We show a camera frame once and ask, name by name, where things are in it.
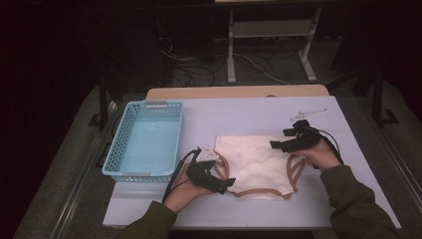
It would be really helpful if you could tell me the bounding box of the white floor cable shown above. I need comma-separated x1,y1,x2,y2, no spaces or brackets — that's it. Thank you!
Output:
232,53,290,86

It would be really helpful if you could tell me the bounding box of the blue plastic basket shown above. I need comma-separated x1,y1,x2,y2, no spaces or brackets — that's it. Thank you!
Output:
102,100,184,183

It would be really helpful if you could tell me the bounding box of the cream baby bodysuit brown trim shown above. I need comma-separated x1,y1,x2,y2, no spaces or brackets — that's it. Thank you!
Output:
213,133,308,201

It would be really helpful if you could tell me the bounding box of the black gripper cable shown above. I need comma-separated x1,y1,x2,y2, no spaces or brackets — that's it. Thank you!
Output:
162,147,202,203
317,128,344,165

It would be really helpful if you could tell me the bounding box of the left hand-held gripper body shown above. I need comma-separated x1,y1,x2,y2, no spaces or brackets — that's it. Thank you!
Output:
186,144,220,193

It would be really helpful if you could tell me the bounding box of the person's left hand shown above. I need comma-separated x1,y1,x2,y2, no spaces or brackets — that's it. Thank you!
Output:
162,163,214,214

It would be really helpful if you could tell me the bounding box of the grey metal stand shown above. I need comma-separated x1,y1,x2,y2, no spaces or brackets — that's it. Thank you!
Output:
226,6,323,85

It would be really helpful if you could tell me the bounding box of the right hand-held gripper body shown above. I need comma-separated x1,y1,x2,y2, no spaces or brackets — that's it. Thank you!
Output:
290,108,328,153

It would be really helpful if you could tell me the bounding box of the wooden table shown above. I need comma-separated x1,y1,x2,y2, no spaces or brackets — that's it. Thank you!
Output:
145,84,331,101

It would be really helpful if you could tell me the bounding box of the black floor cable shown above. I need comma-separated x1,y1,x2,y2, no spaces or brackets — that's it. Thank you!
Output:
171,64,217,88

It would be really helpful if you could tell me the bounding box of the metal floor rail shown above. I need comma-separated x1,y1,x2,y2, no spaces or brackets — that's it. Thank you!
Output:
361,96,422,213
49,99,115,239

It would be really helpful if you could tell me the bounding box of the black metal stand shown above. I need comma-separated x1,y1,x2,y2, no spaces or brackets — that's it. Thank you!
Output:
371,66,401,128
88,76,115,131

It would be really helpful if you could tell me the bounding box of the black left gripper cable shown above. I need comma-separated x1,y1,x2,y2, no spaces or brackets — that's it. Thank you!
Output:
162,147,202,203

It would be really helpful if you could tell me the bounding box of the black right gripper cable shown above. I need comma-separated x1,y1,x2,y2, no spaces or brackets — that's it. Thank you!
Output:
317,128,344,165

